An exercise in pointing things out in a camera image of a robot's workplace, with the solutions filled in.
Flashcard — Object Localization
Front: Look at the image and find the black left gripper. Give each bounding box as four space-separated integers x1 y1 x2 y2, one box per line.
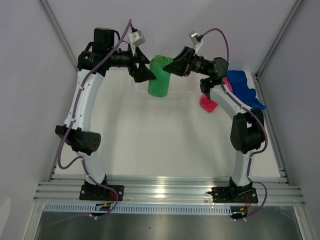
107 43 156 83

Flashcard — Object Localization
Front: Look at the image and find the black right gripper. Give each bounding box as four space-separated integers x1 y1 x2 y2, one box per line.
161 46 210 78

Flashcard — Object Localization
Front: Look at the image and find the green microfiber towel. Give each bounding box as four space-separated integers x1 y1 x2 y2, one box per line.
147 55 173 98

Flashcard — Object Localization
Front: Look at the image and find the pink microfiber towel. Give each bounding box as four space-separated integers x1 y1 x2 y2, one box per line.
199 77 233 113

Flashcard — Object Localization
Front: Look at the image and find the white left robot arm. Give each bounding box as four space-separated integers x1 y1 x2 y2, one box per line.
55 26 156 200

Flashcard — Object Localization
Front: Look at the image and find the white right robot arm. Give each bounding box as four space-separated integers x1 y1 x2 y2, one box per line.
163 46 268 202

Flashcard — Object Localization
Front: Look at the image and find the white plastic basket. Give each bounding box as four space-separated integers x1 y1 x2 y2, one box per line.
131 80 197 100

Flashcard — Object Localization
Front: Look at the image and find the blue microfiber towel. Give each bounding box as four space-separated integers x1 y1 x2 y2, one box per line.
226 70 266 111

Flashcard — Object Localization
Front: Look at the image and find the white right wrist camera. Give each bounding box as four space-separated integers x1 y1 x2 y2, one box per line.
189 31 203 53

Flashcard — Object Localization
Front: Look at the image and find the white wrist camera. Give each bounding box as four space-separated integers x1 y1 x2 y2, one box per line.
128 28 146 56
189 31 203 53

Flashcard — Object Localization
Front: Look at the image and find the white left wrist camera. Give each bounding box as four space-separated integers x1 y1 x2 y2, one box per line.
128 28 146 56

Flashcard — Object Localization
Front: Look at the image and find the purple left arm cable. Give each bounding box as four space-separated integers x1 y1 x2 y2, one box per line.
44 19 137 226

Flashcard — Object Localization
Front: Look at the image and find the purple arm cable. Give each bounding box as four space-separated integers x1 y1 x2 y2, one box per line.
197 28 270 223
44 19 137 226

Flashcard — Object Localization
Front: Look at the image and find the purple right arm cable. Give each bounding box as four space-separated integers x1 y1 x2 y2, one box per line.
197 28 270 223

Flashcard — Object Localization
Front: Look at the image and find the aluminium frame post left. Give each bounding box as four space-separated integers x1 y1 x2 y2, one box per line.
37 0 78 73

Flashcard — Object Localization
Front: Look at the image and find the aluminium frame post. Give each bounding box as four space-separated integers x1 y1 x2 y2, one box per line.
254 0 306 79
37 0 78 73

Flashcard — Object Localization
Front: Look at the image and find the aluminium front rail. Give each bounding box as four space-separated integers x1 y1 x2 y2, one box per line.
33 174 306 206

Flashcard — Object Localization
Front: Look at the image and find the aluminium frame post right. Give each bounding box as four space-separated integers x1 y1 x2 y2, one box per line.
254 0 306 79

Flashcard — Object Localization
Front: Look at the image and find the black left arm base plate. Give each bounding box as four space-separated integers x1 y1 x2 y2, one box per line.
79 181 125 202

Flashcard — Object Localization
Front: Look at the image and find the white slotted cable duct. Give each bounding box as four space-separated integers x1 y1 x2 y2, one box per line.
43 202 232 216

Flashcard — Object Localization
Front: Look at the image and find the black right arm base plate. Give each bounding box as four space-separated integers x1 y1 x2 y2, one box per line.
207 178 258 204

